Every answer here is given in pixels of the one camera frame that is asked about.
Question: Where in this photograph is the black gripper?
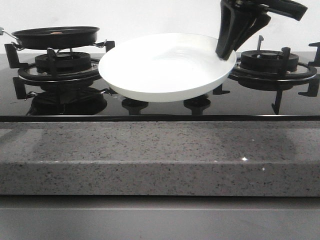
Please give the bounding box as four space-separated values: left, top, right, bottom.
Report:
215 0 308 60

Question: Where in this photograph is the white plate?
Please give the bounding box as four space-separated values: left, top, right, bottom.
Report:
98 33 237 103

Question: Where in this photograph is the black frying pan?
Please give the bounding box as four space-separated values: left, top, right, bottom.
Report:
10 26 100 42

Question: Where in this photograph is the right black gas burner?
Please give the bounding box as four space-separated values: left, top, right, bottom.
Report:
240 50 284 73

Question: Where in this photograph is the black gas burner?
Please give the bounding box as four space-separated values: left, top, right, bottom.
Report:
240 50 284 73
35 52 92 74

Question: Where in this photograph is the right black pan support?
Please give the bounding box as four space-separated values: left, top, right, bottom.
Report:
228 35 320 115

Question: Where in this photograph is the black pan support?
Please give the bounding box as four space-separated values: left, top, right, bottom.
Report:
228 35 320 115
6 50 101 99

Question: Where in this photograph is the left black gas burner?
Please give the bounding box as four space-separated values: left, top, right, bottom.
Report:
35 52 92 74

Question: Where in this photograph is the black glass gas hob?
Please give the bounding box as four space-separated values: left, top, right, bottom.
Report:
0 54 320 122

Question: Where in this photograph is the left black pan support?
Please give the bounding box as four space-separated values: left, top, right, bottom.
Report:
6 50 101 99

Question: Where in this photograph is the grey cabinet front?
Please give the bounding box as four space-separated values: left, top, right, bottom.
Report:
0 196 320 240

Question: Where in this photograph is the chrome wire pan trivet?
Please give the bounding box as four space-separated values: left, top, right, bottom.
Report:
4 38 107 55

